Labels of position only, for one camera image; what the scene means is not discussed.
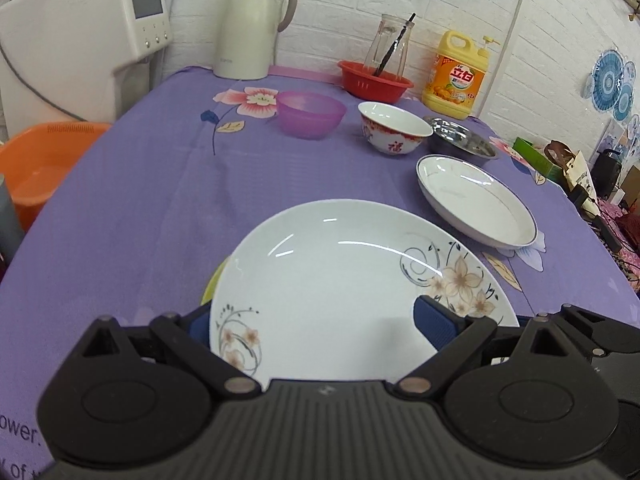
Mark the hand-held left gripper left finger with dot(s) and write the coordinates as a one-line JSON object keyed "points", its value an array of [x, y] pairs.
{"points": [[199, 327]]}

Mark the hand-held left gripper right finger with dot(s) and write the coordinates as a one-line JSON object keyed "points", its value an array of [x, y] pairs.
{"points": [[435, 322]]}

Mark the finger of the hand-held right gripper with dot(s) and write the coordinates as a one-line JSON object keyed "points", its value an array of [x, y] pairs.
{"points": [[600, 332]]}

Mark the yellow-green plate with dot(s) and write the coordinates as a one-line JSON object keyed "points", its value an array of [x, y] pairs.
{"points": [[212, 285]]}

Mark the white floral print plate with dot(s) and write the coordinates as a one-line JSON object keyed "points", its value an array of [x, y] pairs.
{"points": [[325, 285]]}

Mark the stainless steel bowl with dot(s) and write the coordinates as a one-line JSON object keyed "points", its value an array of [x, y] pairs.
{"points": [[465, 140]]}

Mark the white bowl with red print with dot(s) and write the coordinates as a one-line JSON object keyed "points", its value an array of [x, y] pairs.
{"points": [[390, 142]]}

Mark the purple plastic bowl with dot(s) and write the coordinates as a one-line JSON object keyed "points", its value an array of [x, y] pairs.
{"points": [[310, 120]]}

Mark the pink patterned cloth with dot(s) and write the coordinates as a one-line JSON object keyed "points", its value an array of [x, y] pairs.
{"points": [[625, 230]]}

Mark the purple floral tablecloth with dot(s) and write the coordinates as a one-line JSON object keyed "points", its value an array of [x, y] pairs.
{"points": [[150, 185]]}

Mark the cardboard box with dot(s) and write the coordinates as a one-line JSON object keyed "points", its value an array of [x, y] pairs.
{"points": [[632, 182]]}

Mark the black speaker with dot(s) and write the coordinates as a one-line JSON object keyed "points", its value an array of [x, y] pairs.
{"points": [[607, 172]]}

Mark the brown and white paper bag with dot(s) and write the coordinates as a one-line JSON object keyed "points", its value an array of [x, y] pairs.
{"points": [[575, 170]]}

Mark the green box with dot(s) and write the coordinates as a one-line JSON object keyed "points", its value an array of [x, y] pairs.
{"points": [[535, 157]]}

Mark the grey cylinder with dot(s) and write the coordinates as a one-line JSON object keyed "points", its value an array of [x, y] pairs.
{"points": [[9, 220]]}

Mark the orange plastic basin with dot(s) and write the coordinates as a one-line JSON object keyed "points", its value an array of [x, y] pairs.
{"points": [[40, 160]]}

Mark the yellow detergent bottle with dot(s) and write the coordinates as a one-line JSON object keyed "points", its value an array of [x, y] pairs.
{"points": [[450, 85]]}

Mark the red plastic strainer basket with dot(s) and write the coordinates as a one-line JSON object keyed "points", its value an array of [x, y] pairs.
{"points": [[365, 87]]}

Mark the blue paper fan decoration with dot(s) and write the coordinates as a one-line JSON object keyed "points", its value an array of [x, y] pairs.
{"points": [[610, 80]]}

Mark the black stirring stick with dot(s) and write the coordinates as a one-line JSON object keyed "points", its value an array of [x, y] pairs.
{"points": [[392, 47]]}

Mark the beige thermos jug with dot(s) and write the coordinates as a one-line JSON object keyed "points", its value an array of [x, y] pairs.
{"points": [[245, 25]]}

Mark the white water dispenser appliance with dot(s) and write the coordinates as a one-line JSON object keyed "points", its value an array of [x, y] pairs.
{"points": [[75, 35]]}

